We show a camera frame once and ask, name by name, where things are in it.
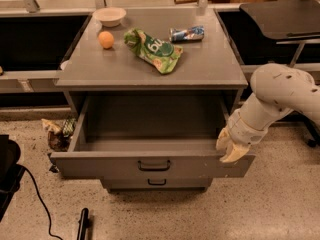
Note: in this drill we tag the black handle object on floor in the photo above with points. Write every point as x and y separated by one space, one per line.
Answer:
83 224

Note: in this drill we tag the grey drawer cabinet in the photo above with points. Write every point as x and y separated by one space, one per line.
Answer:
205 67

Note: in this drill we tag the grey top drawer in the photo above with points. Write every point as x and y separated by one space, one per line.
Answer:
147 137

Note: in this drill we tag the white bowl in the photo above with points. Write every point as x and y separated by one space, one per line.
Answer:
109 16

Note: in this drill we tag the orange fruit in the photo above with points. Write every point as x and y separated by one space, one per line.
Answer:
106 39

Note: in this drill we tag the green chip bag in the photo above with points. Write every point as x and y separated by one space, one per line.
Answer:
159 53

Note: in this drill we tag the wooden stick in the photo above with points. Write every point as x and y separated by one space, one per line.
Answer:
185 1

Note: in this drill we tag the grey drawer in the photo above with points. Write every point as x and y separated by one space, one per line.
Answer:
171 183
147 137

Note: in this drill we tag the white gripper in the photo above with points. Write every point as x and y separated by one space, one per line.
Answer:
244 130

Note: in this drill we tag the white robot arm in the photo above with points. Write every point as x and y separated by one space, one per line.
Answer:
277 90

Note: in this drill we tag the blue white soda can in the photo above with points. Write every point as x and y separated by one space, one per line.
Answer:
194 33

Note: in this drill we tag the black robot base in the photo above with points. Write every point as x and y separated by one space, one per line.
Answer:
10 172

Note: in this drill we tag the blue snack bag on floor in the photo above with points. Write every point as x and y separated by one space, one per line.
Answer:
53 168

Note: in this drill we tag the grey bottom drawer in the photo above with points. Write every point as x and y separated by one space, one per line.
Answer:
171 183

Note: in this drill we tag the snack bags pile on floor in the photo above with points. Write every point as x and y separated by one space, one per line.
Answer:
59 137

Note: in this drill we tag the black side table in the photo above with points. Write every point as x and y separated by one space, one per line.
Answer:
287 20

